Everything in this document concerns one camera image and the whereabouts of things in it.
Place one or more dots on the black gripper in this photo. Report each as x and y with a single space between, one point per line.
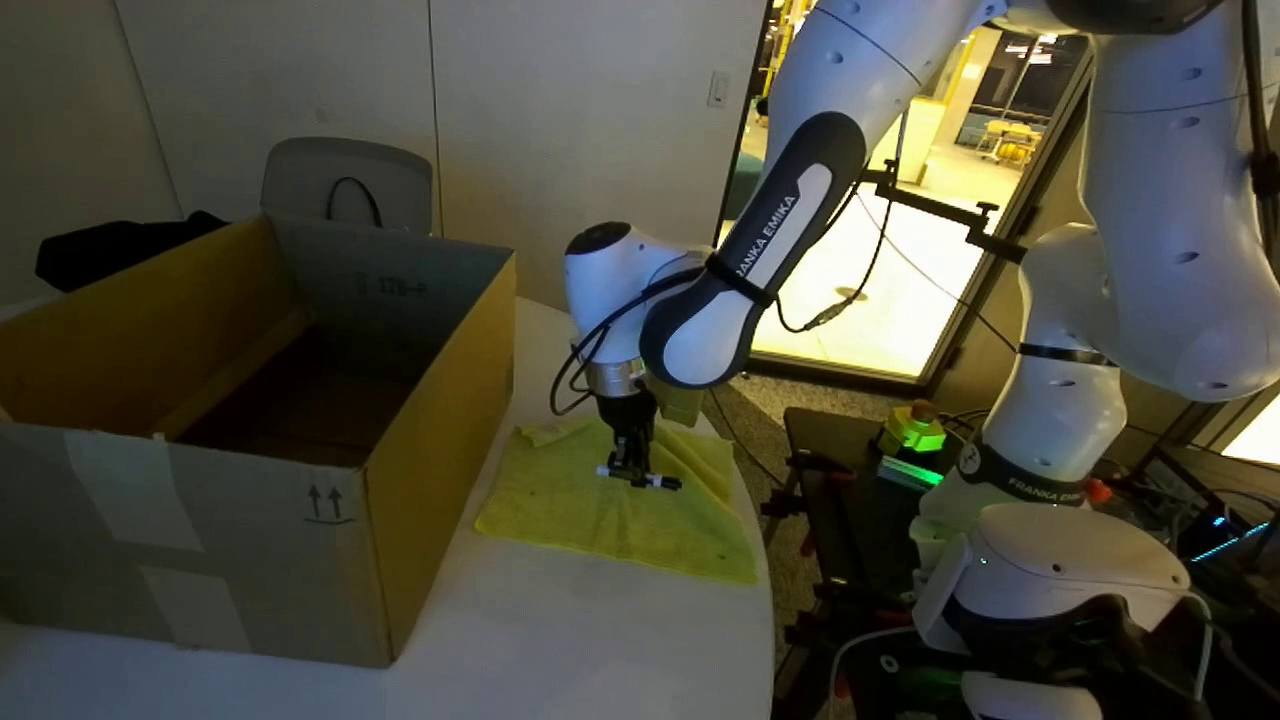
630 422

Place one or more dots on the black and white marker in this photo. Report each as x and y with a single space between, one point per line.
636 479

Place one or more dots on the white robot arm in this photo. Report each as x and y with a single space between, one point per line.
1162 278

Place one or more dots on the green lit control box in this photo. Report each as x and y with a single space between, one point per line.
908 450

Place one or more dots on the black cloth bundle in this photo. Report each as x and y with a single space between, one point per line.
91 255

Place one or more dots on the open cardboard box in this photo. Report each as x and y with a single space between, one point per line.
254 443

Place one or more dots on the yellow microfiber towel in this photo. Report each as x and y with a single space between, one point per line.
554 494

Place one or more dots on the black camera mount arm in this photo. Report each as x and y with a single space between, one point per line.
976 218

